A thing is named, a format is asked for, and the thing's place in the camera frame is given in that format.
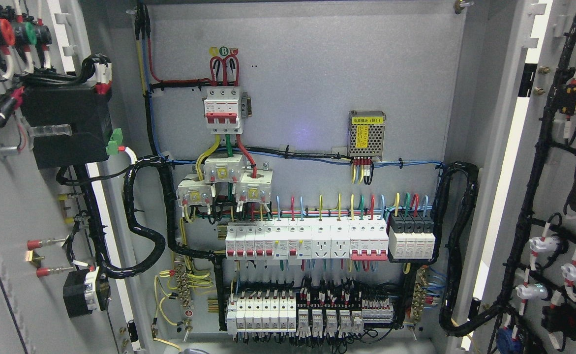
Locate dark grey robot right hand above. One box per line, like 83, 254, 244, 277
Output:
180, 348, 209, 354

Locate grey cabinet door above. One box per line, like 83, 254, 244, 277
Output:
0, 0, 150, 354
474, 0, 576, 354

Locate brass left terminal bar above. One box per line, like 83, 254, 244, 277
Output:
174, 257, 194, 320

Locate brass terminal bar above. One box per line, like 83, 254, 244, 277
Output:
409, 265, 428, 325
174, 257, 194, 320

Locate lower white relay row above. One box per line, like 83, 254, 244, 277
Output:
226, 289, 395, 345

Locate white mini breaker row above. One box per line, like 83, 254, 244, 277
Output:
225, 219, 313, 265

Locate white current transformers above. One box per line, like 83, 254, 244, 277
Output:
176, 154, 273, 207

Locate white socket module row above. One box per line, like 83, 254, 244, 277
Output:
312, 219, 351, 259

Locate brass right terminal bar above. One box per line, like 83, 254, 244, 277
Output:
409, 265, 428, 325

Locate red main circuit breaker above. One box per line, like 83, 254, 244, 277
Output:
203, 87, 243, 135

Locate black white surge protector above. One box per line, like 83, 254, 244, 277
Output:
388, 214, 436, 264

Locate black digital power meter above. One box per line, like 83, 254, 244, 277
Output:
21, 85, 113, 170

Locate metal mesh power supply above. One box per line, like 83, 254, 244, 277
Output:
348, 110, 386, 158

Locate black left wire harness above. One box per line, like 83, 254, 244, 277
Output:
121, 155, 229, 332

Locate black wire harness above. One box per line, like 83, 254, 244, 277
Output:
121, 155, 229, 332
429, 162, 480, 337

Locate white rotary selector switch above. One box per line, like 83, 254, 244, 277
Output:
63, 266, 110, 318

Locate red handled circuit breaker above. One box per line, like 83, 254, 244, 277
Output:
349, 219, 389, 261

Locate black right wire harness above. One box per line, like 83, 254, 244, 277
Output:
429, 162, 480, 337

